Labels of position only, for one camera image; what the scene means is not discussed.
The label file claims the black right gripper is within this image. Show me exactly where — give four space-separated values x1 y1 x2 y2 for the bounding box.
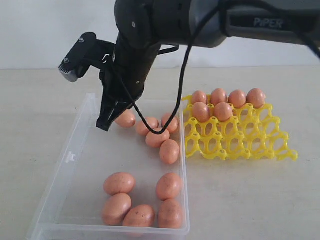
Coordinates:
96 0 175 132

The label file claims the brown egg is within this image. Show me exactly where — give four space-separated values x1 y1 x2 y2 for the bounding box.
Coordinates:
191 102 210 123
102 193 132 226
135 116 159 136
161 113 179 134
122 204 156 228
159 139 180 165
103 172 136 196
157 198 183 229
191 90 207 104
213 102 233 122
210 88 228 106
115 110 136 128
155 172 182 201
228 89 247 109
145 130 170 148
246 88 266 109

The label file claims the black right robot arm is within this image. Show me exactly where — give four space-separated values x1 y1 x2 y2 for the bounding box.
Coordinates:
96 0 320 131

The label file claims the clear plastic box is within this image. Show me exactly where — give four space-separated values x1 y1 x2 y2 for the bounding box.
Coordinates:
26 93 190 240

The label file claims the yellow plastic egg tray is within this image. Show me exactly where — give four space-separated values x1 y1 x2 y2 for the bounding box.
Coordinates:
180 95 298 161

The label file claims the black camera cable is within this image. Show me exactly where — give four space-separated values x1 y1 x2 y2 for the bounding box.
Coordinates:
82 0 320 135

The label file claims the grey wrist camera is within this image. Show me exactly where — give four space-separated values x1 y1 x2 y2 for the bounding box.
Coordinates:
58 32 115 83

